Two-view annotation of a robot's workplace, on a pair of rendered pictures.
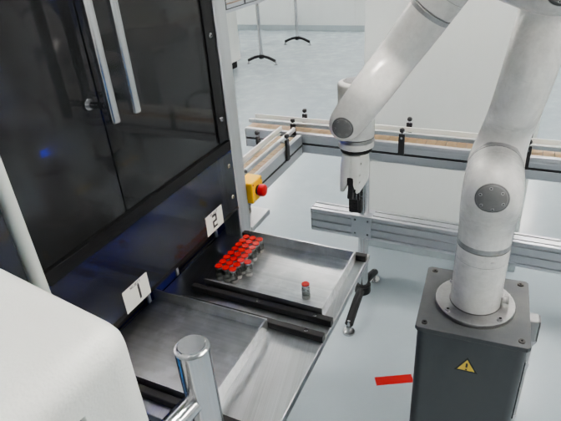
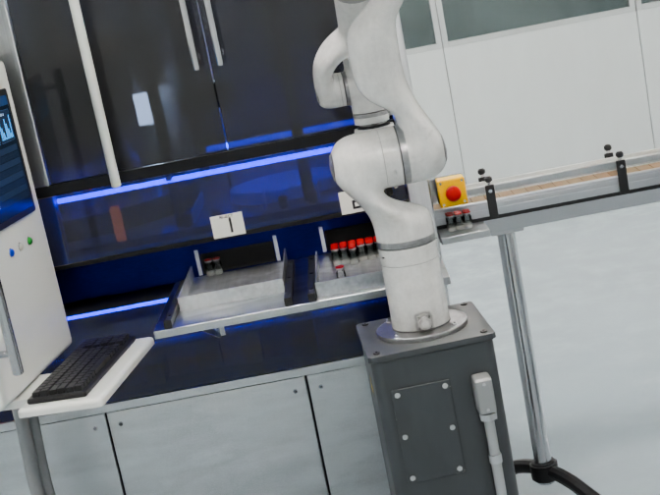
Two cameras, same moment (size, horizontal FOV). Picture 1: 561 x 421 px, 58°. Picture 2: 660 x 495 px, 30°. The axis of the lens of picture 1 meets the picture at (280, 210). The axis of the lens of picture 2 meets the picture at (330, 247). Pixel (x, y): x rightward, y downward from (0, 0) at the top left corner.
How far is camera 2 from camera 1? 2.62 m
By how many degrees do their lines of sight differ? 62
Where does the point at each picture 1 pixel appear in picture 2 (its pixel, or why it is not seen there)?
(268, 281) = (353, 270)
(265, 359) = (248, 302)
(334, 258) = not seen: hidden behind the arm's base
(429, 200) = not seen: outside the picture
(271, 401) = (206, 317)
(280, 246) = not seen: hidden behind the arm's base
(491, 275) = (386, 274)
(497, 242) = (378, 232)
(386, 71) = (331, 42)
